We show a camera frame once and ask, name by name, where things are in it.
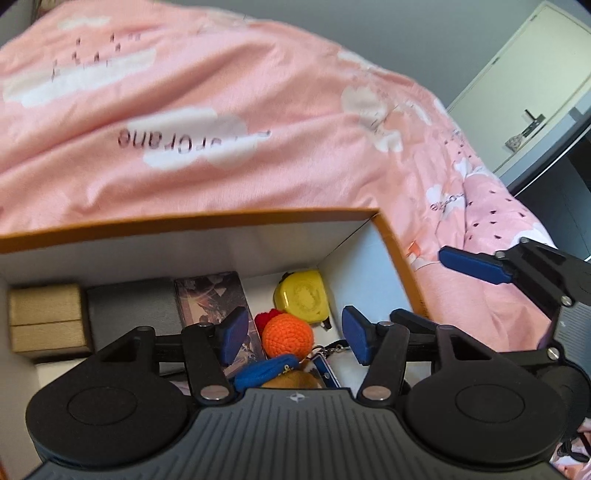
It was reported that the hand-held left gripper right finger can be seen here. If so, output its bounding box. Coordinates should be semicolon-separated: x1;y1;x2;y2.
342;306;513;403

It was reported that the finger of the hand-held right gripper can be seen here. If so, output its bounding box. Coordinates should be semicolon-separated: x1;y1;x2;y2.
438;237;578;319
390;309;439;346

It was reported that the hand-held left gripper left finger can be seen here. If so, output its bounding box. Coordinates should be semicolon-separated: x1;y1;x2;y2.
78;306;250;406

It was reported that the keychain card tag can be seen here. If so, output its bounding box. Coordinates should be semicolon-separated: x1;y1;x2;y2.
302;342;352;389

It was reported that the picture-print card box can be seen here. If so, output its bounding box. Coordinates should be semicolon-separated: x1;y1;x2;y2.
174;271;269;370

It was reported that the orange crochet toy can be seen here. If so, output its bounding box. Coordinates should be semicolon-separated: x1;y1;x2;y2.
254;309;315;360

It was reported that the yellow round case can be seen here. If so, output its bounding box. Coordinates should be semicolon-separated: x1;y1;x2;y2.
273;271;334;330

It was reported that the orange cardboard box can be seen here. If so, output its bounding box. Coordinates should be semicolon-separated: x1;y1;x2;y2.
0;209;435;467

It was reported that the dark grey box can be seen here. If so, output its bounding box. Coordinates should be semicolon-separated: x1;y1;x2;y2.
85;279;183;352

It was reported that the small gold box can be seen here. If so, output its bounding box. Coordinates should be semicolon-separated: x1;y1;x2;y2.
8;284;93;361

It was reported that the cream door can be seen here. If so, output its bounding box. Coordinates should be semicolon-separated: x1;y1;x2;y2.
445;0;591;174

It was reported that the metal door handle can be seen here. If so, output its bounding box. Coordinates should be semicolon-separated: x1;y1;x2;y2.
505;110;546;151

